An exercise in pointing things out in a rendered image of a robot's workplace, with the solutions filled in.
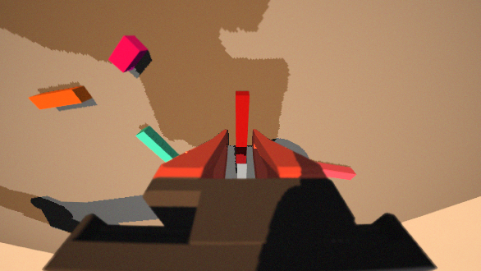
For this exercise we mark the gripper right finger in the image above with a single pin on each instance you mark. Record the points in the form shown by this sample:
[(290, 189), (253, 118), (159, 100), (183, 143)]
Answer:
[(281, 161)]

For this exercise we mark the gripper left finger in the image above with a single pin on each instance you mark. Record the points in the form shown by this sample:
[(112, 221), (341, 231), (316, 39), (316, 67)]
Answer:
[(199, 161)]

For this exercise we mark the turquoise green rod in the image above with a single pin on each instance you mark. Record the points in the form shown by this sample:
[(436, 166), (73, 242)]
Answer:
[(157, 144)]

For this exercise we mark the small magenta block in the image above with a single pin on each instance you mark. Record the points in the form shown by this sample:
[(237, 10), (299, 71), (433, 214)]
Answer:
[(128, 53)]

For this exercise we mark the pink rod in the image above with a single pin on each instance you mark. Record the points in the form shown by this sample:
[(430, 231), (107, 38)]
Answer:
[(338, 171)]

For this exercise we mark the red rod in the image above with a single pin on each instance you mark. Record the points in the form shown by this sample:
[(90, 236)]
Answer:
[(242, 117)]

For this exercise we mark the orange rod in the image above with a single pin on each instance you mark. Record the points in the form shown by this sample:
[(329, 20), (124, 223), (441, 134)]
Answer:
[(61, 97)]

